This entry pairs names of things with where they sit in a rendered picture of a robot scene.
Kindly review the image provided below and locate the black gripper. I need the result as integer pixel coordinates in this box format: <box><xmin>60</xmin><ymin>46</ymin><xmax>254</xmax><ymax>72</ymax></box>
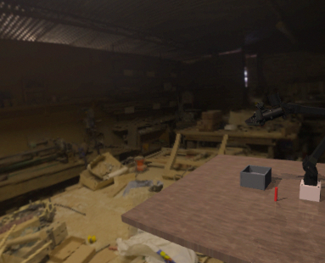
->
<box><xmin>245</xmin><ymin>109</ymin><xmax>274</xmax><ymax>126</ymax></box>

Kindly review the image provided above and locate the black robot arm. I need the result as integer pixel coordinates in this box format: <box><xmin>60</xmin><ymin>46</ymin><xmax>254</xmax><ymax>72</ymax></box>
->
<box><xmin>256</xmin><ymin>92</ymin><xmax>325</xmax><ymax>186</ymax></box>

